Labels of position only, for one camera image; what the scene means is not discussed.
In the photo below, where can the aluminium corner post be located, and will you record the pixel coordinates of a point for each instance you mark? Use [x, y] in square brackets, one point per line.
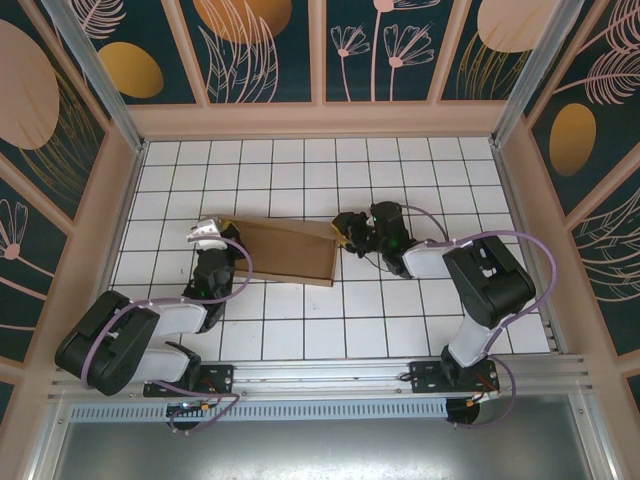
[525, 75]
[107, 95]

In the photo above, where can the brown cardboard paper box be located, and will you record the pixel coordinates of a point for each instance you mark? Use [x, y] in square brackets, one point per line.
[290, 255]

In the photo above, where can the base wiring yellow connector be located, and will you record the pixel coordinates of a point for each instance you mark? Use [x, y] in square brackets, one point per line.
[204, 408]
[472, 401]

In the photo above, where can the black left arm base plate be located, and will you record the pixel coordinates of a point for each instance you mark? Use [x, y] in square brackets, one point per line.
[220, 375]

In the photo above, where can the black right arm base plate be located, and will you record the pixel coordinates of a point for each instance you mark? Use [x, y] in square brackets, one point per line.
[425, 380]

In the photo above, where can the grey metal sheet panel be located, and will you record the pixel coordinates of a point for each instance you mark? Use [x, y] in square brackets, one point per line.
[320, 450]

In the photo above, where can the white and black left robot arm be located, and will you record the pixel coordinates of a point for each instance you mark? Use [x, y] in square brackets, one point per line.
[175, 320]

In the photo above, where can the aluminium mounting rail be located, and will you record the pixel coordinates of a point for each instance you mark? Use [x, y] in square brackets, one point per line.
[320, 375]

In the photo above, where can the right base wiring yellow connector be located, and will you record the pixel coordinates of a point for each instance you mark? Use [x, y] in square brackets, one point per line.
[472, 401]

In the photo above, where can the left base wiring yellow connector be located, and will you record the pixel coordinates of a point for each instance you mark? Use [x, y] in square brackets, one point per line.
[204, 408]

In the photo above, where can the aluminium side rail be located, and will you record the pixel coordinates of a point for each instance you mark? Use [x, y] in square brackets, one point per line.
[117, 225]
[527, 225]

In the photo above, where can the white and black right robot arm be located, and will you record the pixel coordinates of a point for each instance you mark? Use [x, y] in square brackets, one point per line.
[472, 340]

